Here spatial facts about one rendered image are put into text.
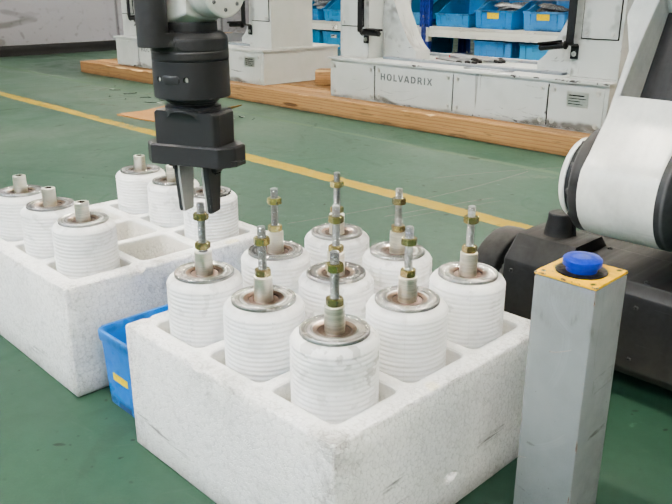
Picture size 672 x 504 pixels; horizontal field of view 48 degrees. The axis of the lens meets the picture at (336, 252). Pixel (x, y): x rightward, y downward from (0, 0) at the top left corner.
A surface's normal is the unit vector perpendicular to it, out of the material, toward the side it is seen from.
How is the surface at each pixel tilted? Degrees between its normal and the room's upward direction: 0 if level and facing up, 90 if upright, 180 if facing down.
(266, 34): 90
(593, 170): 69
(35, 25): 90
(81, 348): 90
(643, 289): 46
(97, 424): 0
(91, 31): 90
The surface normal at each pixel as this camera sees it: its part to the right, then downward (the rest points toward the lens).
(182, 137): -0.37, 0.31
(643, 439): 0.00, -0.94
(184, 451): -0.71, 0.23
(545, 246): -0.51, -0.51
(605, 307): 0.70, 0.24
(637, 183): -0.68, -0.13
